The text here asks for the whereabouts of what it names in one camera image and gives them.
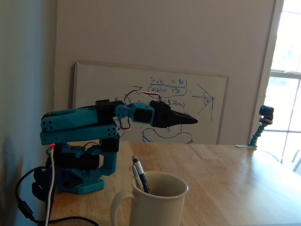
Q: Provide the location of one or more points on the whiteboard with blue writing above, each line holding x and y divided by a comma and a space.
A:
207, 117

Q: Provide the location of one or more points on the blue table clamp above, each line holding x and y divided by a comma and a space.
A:
41, 188

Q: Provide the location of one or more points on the blue black pen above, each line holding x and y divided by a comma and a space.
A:
140, 175

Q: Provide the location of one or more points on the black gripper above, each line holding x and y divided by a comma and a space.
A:
162, 113

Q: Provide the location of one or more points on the teal flexible camera mount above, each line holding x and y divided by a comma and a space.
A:
256, 136

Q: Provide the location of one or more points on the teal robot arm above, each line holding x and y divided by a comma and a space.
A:
77, 120

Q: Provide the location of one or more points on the black action camera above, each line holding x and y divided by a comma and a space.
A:
266, 112

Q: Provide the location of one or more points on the white framed window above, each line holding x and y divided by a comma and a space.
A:
287, 70

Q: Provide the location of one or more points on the white ceramic mug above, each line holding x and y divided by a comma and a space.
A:
155, 209

